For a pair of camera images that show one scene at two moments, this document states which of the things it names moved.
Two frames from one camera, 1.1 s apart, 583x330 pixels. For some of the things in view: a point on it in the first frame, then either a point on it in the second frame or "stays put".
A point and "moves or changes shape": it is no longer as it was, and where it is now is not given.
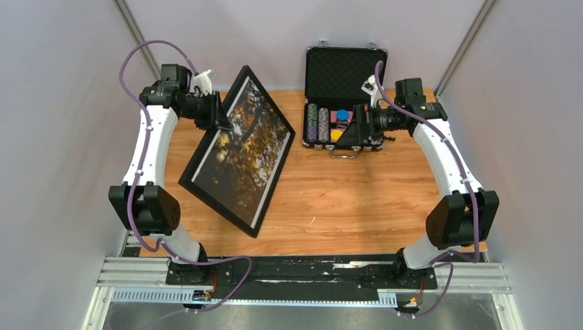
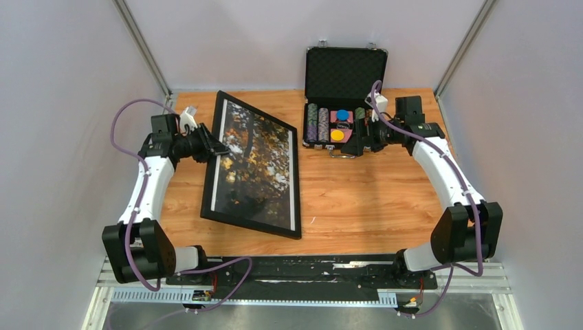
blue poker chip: [342, 115] stays put
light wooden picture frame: [236, 172] moves or changes shape
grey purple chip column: [323, 124] stays put
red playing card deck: [333, 117] stays put
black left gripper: [216, 113] to [210, 144]
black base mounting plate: [297, 277] stays put
